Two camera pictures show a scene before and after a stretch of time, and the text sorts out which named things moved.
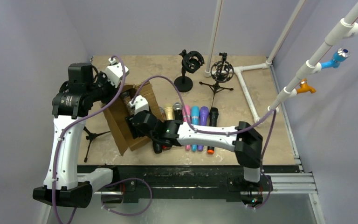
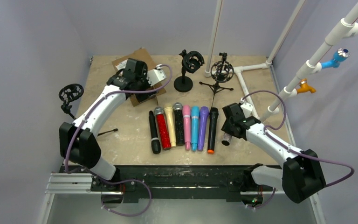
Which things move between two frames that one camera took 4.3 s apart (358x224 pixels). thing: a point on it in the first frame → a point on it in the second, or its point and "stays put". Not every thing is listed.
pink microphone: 185,119 stays put
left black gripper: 105,85 → 138,85
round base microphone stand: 191,61 stays put
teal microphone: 195,116 stays put
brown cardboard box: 117,111 → 140,54
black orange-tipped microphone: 213,114 stays put
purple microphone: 203,114 stays put
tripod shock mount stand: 222,71 stays put
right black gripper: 132,125 → 230,127
